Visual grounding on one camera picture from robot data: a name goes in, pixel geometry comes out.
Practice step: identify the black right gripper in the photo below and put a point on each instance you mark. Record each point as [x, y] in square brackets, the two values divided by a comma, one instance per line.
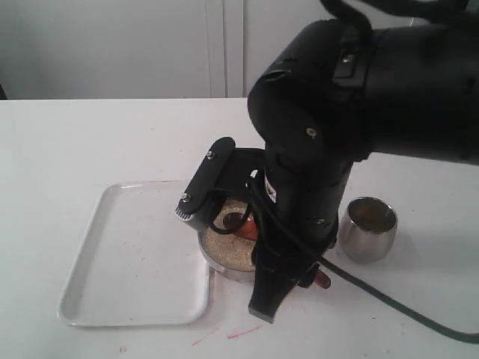
[297, 216]

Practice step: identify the brown wooden spoon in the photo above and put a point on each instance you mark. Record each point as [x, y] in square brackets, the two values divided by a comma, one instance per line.
[248, 231]

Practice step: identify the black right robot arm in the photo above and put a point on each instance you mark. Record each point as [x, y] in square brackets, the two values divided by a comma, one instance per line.
[340, 91]

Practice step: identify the steel bowl of rice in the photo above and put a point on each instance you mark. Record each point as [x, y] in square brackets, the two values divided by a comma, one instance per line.
[229, 255]

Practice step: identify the small steel cup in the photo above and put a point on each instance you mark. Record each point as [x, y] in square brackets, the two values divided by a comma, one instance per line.
[367, 230]

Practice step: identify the white rectangular plastic tray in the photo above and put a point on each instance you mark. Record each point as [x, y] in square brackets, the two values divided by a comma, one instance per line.
[138, 265]

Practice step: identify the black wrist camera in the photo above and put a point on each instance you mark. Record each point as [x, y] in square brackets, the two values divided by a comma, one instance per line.
[199, 202]

